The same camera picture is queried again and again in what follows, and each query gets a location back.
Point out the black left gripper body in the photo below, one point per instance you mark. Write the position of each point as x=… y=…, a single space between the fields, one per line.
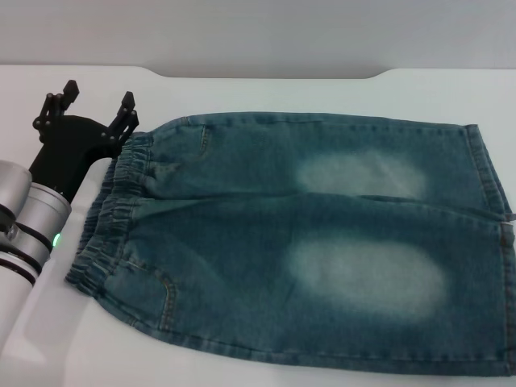
x=68 y=149

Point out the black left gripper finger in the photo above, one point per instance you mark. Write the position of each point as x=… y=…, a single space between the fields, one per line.
x=54 y=106
x=125 y=119

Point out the blue denim shorts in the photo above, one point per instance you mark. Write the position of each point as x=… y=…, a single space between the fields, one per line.
x=250 y=242

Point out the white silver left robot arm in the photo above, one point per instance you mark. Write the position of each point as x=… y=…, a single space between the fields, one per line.
x=40 y=201

